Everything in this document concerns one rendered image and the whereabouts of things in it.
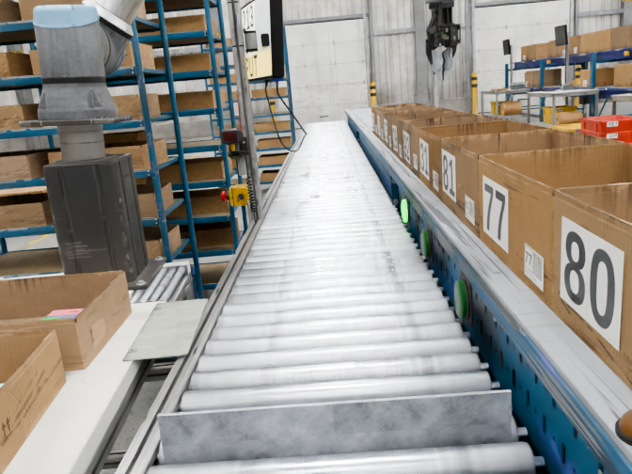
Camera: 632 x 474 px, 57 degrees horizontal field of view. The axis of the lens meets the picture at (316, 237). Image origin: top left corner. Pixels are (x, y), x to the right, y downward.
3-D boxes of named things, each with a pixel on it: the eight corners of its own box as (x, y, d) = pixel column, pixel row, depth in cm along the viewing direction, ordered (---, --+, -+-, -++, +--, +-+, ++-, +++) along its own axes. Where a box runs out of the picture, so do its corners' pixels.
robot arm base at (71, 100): (24, 121, 140) (18, 78, 138) (55, 117, 159) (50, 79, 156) (105, 118, 141) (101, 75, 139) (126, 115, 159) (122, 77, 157)
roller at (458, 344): (197, 375, 111) (193, 351, 109) (475, 355, 109) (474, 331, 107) (191, 388, 106) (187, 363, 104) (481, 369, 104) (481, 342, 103)
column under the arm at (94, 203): (43, 299, 147) (15, 168, 139) (78, 268, 173) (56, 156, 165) (147, 289, 148) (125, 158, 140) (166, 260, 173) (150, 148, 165)
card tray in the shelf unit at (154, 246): (71, 269, 252) (66, 246, 250) (100, 249, 281) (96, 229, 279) (163, 262, 249) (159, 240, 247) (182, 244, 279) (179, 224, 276)
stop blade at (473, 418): (167, 472, 80) (157, 413, 77) (510, 450, 78) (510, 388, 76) (166, 475, 79) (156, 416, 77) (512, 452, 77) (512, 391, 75)
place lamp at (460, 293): (452, 309, 111) (451, 275, 110) (459, 309, 111) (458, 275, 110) (460, 324, 105) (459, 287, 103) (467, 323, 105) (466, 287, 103)
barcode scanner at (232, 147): (221, 158, 203) (218, 128, 202) (228, 159, 215) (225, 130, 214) (240, 157, 203) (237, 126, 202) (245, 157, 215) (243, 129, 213)
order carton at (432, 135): (418, 180, 195) (417, 127, 191) (508, 172, 194) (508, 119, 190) (441, 202, 157) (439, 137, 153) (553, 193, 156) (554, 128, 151)
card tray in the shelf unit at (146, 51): (32, 76, 232) (27, 50, 229) (67, 77, 261) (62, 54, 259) (133, 67, 230) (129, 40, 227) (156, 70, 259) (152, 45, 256)
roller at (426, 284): (225, 311, 142) (223, 292, 141) (441, 295, 140) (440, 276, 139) (222, 319, 137) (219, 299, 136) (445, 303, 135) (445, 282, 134)
